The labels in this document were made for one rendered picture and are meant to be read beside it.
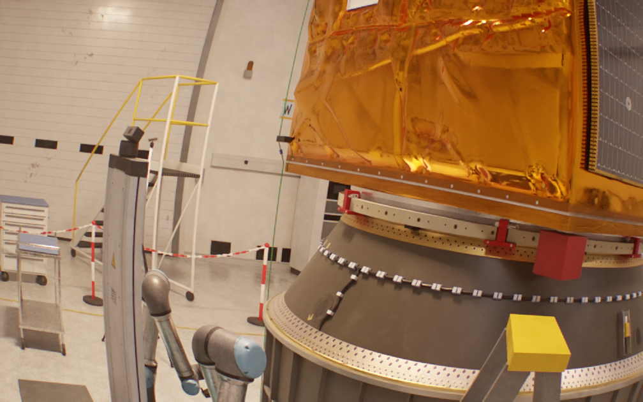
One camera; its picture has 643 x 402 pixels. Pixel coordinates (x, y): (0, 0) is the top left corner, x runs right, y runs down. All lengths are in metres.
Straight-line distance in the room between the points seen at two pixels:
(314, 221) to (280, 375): 7.37
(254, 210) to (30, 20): 5.92
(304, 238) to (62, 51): 5.60
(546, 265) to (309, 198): 8.37
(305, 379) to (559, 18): 1.66
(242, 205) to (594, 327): 8.59
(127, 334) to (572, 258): 1.36
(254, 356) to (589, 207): 1.08
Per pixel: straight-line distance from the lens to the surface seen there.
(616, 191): 1.96
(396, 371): 2.00
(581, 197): 1.74
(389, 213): 2.26
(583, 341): 2.12
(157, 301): 2.08
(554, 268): 1.76
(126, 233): 1.61
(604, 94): 1.80
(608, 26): 1.91
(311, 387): 2.29
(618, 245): 2.27
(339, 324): 2.23
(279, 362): 2.54
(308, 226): 9.90
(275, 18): 10.39
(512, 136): 1.84
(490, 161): 1.91
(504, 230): 2.03
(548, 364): 1.21
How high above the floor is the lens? 1.84
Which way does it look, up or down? 3 degrees down
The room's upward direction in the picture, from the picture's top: 8 degrees clockwise
